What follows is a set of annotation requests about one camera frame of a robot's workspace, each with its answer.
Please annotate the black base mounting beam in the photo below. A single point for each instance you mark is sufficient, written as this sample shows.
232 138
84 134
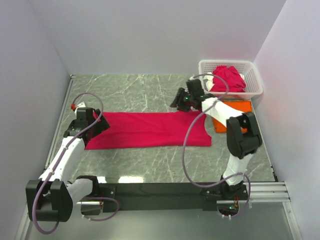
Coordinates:
165 196

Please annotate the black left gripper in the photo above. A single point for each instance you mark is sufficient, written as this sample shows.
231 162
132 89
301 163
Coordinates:
101 125

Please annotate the white cloth in basket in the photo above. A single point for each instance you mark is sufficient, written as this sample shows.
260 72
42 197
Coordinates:
208 81

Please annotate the aluminium front frame rail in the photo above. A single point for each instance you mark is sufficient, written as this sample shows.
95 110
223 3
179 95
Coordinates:
269 192

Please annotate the white plastic laundry basket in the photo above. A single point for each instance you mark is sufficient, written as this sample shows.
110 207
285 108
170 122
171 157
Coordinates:
250 72

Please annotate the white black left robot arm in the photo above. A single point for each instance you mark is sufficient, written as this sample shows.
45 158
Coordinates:
50 198

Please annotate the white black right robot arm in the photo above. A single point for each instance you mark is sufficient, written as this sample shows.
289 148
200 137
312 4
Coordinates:
243 136

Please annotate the folded orange t shirt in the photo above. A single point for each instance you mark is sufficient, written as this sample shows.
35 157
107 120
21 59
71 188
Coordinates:
240 105

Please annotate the crumpled pink shirt in basket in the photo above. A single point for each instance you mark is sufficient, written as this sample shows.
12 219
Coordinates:
231 76

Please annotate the pink t shirt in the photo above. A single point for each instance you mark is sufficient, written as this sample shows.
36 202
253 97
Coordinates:
143 130

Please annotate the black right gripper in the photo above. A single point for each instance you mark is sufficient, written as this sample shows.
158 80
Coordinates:
178 101

